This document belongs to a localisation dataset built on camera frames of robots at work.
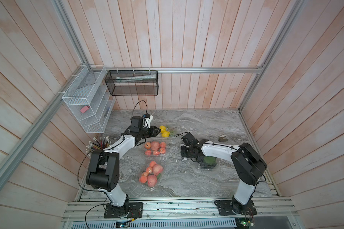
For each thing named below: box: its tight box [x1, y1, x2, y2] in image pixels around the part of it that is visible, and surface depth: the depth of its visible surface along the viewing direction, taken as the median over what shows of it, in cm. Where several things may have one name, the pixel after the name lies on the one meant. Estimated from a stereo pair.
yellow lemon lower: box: [161, 130, 171, 138], surface depth 102 cm
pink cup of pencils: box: [85, 135, 112, 153], surface depth 85 cm
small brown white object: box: [218, 134, 229, 142], surface depth 103 cm
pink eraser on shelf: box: [80, 105, 90, 114], surface depth 84 cm
